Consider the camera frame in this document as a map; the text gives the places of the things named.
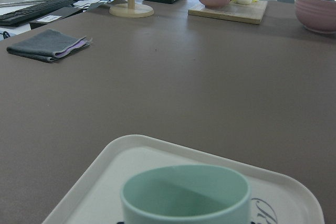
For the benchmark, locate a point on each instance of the green cup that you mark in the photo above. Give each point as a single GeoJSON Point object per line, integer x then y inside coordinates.
{"type": "Point", "coordinates": [186, 194]}

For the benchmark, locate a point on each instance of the cream rabbit tray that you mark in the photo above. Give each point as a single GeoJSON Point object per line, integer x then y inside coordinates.
{"type": "Point", "coordinates": [95, 197]}

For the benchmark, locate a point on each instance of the black keyboard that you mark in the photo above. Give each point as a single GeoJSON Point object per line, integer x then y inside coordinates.
{"type": "Point", "coordinates": [42, 7]}

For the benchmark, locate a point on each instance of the wooden mug tree stand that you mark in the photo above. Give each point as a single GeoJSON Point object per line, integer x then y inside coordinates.
{"type": "Point", "coordinates": [131, 10]}

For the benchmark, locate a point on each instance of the folded grey cloths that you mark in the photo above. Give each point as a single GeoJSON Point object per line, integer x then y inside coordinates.
{"type": "Point", "coordinates": [48, 46]}

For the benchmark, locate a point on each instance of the black power adapter box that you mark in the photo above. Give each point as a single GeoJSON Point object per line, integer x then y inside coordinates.
{"type": "Point", "coordinates": [54, 16]}

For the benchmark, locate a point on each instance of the pink ceramic bowl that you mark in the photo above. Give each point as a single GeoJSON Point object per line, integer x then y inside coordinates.
{"type": "Point", "coordinates": [316, 15]}

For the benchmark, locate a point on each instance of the wooden cutting board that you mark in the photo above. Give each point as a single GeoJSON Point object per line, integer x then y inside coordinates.
{"type": "Point", "coordinates": [250, 14]}

